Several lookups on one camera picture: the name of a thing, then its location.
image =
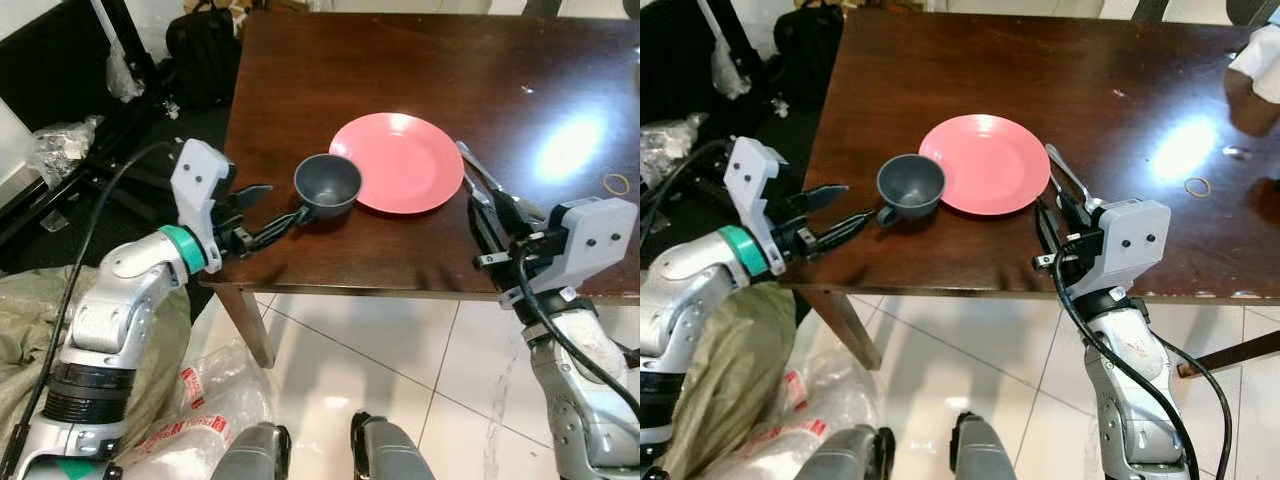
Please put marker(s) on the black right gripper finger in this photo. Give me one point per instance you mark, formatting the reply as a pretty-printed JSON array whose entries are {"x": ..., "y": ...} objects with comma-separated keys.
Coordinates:
[
  {"x": 1050, "y": 225},
  {"x": 520, "y": 214},
  {"x": 1082, "y": 215},
  {"x": 488, "y": 220}
]

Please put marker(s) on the dark blue-grey cup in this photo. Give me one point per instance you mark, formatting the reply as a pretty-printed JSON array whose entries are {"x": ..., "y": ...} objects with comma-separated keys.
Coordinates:
[
  {"x": 910, "y": 190},
  {"x": 328, "y": 185}
]

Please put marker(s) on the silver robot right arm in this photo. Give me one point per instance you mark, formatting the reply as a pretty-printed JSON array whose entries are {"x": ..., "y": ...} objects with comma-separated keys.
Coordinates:
[
  {"x": 580, "y": 400},
  {"x": 1130, "y": 400}
]

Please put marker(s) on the person forearm white sleeve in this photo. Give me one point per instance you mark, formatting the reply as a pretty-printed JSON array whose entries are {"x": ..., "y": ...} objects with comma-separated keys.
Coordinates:
[{"x": 1258, "y": 65}]

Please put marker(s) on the dark brown wooden table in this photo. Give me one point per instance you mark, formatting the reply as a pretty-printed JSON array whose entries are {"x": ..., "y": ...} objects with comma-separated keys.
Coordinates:
[
  {"x": 1000, "y": 255},
  {"x": 430, "y": 255}
]

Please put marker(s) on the dark brown table leg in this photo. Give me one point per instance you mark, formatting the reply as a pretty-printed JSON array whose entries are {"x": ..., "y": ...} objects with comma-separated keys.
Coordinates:
[
  {"x": 245, "y": 325},
  {"x": 845, "y": 330}
]

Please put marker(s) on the pink plate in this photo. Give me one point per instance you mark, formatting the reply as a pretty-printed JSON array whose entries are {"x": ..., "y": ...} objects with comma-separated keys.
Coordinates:
[
  {"x": 985, "y": 165},
  {"x": 397, "y": 163}
]

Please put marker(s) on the tan rubber band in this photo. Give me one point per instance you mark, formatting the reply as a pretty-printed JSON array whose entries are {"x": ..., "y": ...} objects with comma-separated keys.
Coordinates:
[
  {"x": 1186, "y": 187},
  {"x": 605, "y": 184}
]

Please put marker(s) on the olive green woven sack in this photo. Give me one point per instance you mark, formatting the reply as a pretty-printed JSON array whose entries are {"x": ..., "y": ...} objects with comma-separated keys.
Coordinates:
[
  {"x": 735, "y": 370},
  {"x": 20, "y": 330}
]

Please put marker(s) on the black backpack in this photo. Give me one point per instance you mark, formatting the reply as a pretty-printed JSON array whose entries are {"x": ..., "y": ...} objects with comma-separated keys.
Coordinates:
[
  {"x": 205, "y": 55},
  {"x": 810, "y": 50}
]

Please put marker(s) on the clear plastic wrap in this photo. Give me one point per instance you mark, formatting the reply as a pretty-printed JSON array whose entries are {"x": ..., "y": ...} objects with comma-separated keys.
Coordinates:
[
  {"x": 122, "y": 75},
  {"x": 728, "y": 70}
]

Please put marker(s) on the crumpled clear plastic bag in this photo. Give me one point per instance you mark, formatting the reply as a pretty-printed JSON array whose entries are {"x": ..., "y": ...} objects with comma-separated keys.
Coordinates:
[
  {"x": 665, "y": 150},
  {"x": 60, "y": 145}
]

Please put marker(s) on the clear plastic bag red print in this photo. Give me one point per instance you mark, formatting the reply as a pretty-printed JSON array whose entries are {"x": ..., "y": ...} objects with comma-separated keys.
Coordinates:
[
  {"x": 830, "y": 400},
  {"x": 210, "y": 400}
]

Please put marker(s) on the black metal stand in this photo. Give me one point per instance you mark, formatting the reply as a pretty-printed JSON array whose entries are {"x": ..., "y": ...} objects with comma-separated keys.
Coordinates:
[
  {"x": 735, "y": 40},
  {"x": 130, "y": 50}
]

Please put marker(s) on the grey robot left leg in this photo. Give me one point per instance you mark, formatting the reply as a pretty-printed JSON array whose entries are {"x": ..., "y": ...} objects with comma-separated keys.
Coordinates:
[
  {"x": 840, "y": 458},
  {"x": 250, "y": 455}
]

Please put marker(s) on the grey robot leg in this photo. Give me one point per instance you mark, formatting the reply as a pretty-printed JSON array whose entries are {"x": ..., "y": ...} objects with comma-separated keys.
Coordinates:
[
  {"x": 250, "y": 455},
  {"x": 985, "y": 455},
  {"x": 840, "y": 458},
  {"x": 390, "y": 455}
]

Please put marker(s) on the grey robot right leg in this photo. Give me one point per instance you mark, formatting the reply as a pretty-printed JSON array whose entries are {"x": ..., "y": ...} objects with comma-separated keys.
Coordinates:
[
  {"x": 390, "y": 455},
  {"x": 985, "y": 455}
]

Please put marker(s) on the light grey right wrist camera mount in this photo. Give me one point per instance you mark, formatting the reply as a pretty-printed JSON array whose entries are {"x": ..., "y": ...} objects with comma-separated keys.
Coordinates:
[
  {"x": 1130, "y": 240},
  {"x": 580, "y": 240}
]

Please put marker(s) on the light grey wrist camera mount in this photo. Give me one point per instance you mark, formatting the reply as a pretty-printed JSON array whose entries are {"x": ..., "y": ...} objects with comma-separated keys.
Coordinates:
[
  {"x": 755, "y": 185},
  {"x": 1130, "y": 240},
  {"x": 200, "y": 185},
  {"x": 580, "y": 240}
]

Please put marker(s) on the light grey left wrist camera mount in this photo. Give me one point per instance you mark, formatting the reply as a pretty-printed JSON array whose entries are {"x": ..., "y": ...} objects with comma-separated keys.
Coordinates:
[
  {"x": 755, "y": 185},
  {"x": 200, "y": 185}
]

